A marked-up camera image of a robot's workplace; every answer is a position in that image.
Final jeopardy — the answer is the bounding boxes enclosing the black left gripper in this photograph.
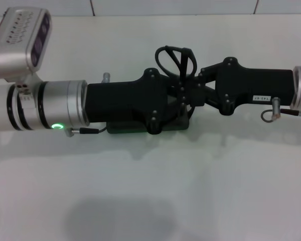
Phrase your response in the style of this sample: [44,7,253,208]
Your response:
[86,67,189,136]

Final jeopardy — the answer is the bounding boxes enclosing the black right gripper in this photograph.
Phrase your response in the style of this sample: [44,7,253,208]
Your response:
[190,57,295,116]

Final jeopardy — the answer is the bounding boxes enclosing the black round-lens glasses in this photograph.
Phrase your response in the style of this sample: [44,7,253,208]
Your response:
[155,45,199,86]

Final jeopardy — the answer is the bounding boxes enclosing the green glasses case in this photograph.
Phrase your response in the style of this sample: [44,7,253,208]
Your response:
[106,110,191,135]

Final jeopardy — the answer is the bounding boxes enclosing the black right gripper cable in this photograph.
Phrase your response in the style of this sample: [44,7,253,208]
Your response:
[260,107,301,124]

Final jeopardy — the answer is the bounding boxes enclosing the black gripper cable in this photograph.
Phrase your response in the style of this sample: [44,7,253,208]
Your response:
[64,127,108,138]
[260,107,301,124]

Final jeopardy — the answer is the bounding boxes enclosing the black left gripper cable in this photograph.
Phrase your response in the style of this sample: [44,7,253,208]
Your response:
[64,127,108,138]

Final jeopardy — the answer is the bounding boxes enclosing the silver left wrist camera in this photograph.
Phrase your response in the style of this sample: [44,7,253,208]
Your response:
[0,7,53,82]

